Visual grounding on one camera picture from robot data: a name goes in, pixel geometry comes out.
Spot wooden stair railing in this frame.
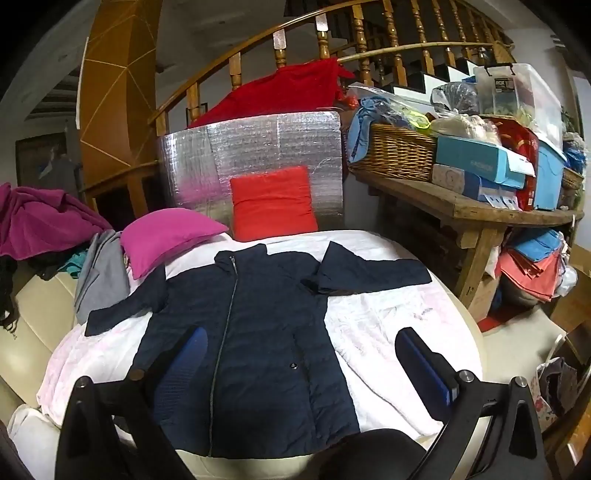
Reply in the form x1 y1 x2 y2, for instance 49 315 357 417
148 0 518 139

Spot silver foil insulation mat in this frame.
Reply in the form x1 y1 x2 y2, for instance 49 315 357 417
156 110 346 232

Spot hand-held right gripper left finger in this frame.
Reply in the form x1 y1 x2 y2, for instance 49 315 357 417
55 327 208 480

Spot blue plastic bin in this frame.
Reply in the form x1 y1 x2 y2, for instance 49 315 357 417
536 138 568 210

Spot wooden pillar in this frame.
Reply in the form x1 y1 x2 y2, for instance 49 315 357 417
79 0 162 232

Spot red pillow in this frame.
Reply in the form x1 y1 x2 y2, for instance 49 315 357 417
229 165 319 242

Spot yellow green item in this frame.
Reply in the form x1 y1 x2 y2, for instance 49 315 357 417
397 108 435 130

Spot blue shoebox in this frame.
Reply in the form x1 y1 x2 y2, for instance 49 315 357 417
434 135 536 189

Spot red blanket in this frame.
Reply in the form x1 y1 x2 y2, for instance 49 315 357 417
187 58 356 129

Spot cream filled plastic bag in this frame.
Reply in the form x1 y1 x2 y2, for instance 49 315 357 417
436 113 502 146

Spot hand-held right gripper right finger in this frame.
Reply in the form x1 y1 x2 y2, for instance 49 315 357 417
396 327 552 480

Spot wicker basket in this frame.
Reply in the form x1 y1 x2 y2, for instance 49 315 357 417
347 122 437 183

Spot wooden bench table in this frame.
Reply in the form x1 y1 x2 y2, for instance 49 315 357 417
348 166 585 310

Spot clear bag with dark contents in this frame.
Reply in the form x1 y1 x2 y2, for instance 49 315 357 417
431 80 481 116

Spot pile of folded cloths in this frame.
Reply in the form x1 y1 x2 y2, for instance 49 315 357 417
501 231 566 303

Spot magenta pillow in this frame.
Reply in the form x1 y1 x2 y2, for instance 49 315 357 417
121 208 230 281

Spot grey garment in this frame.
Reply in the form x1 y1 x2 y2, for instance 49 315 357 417
74 229 132 324

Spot black chair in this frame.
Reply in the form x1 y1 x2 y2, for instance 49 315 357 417
318 429 430 480

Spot red bag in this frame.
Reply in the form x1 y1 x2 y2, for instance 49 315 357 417
485 117 539 208

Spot black cloth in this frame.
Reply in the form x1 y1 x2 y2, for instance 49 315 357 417
0 254 61 333

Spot small blue box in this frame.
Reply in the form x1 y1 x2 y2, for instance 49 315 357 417
478 178 527 204

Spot navy blue padded jacket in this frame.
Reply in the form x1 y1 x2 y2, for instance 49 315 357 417
84 241 432 459

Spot teal cloth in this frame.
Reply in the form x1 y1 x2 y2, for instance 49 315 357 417
58 251 88 280

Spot clear plastic storage box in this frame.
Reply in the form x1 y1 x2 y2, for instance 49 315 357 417
473 62 566 153

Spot white patterned box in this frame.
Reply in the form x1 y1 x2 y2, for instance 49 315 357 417
431 164 481 190

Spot magenta cloth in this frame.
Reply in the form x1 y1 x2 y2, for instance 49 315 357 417
0 182 114 259

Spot cardboard box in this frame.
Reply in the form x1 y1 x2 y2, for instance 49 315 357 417
468 272 502 321

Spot black and white stairs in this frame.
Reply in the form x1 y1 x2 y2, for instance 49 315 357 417
392 60 485 97

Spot blue cloth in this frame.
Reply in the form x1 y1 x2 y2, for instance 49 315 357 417
346 96 402 162

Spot floral bag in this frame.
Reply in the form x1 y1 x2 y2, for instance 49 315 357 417
536 357 578 435

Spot pale pink blanket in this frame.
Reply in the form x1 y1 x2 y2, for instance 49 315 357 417
37 228 483 457

